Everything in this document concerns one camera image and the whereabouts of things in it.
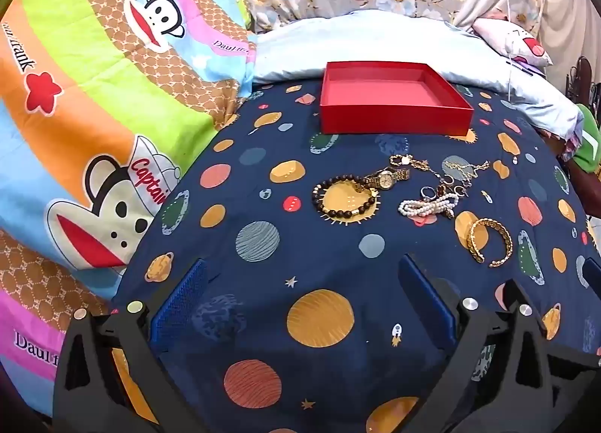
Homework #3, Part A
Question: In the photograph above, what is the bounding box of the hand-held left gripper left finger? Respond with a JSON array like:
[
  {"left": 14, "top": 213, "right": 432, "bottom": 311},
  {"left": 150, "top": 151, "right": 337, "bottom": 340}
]
[{"left": 54, "top": 258, "right": 210, "bottom": 433}]

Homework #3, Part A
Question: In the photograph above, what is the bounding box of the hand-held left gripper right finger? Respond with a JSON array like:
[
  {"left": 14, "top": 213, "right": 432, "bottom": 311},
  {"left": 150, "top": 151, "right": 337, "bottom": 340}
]
[{"left": 398, "top": 253, "right": 601, "bottom": 433}]

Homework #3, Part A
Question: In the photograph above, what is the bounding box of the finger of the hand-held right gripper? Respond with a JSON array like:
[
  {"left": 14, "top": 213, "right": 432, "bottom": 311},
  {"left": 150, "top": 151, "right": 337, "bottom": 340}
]
[{"left": 581, "top": 255, "right": 601, "bottom": 289}]

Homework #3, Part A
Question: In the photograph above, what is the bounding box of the white pearl bracelet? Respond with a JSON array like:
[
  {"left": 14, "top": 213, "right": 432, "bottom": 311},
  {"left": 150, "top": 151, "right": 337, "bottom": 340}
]
[{"left": 397, "top": 192, "right": 460, "bottom": 220}]

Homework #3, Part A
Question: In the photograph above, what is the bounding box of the gold wrist watch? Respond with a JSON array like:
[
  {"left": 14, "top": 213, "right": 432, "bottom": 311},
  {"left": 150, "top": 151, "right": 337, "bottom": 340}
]
[{"left": 361, "top": 166, "right": 411, "bottom": 191}]

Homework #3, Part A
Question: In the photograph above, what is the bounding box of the gold beaded chain necklace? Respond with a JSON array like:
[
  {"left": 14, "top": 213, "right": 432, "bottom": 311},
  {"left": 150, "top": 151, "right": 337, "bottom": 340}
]
[{"left": 440, "top": 157, "right": 492, "bottom": 181}]

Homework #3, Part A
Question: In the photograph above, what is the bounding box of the gold chain with round pendant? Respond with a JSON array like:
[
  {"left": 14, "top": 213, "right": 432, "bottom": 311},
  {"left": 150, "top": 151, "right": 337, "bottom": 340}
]
[{"left": 389, "top": 154, "right": 442, "bottom": 180}]

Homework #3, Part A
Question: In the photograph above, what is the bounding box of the dark bead bracelet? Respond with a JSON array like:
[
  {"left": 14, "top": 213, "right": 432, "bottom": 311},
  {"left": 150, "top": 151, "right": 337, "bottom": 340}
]
[{"left": 312, "top": 174, "right": 379, "bottom": 219}]

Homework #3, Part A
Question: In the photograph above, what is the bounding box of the red cardboard box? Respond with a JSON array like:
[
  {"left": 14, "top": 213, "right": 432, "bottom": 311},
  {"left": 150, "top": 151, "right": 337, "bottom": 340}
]
[{"left": 320, "top": 61, "right": 475, "bottom": 137}]

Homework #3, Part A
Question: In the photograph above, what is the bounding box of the gold cuff bangle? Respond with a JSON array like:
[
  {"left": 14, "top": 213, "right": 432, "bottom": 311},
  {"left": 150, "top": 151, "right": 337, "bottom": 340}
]
[{"left": 467, "top": 217, "right": 514, "bottom": 269}]

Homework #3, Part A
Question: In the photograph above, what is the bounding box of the navy planet print blanket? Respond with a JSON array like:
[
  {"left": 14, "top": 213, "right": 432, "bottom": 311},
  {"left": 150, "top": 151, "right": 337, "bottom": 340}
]
[{"left": 110, "top": 81, "right": 601, "bottom": 433}]

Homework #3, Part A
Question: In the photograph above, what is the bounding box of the green cloth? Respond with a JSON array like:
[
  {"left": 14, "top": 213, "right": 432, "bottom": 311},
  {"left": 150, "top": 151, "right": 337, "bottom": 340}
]
[{"left": 569, "top": 103, "right": 601, "bottom": 177}]

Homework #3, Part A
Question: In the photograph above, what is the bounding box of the dark metal rack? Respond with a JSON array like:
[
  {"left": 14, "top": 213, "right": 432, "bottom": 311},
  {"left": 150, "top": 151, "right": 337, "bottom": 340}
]
[{"left": 563, "top": 56, "right": 601, "bottom": 106}]

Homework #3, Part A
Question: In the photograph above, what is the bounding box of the colourful monkey print blanket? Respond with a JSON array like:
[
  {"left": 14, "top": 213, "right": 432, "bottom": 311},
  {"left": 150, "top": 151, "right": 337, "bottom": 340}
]
[{"left": 0, "top": 0, "right": 260, "bottom": 415}]

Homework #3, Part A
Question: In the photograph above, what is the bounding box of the purple sheet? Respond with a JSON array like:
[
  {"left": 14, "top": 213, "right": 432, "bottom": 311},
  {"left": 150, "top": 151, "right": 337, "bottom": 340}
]
[{"left": 514, "top": 58, "right": 542, "bottom": 78}]

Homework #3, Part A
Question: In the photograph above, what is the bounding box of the pink cartoon pillow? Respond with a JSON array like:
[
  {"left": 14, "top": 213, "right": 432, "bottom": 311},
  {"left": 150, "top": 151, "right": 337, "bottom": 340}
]
[{"left": 471, "top": 15, "right": 555, "bottom": 69}]

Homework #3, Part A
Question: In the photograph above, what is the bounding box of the light blue pillow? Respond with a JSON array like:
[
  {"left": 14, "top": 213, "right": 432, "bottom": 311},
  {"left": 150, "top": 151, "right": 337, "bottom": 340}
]
[{"left": 251, "top": 9, "right": 584, "bottom": 141}]

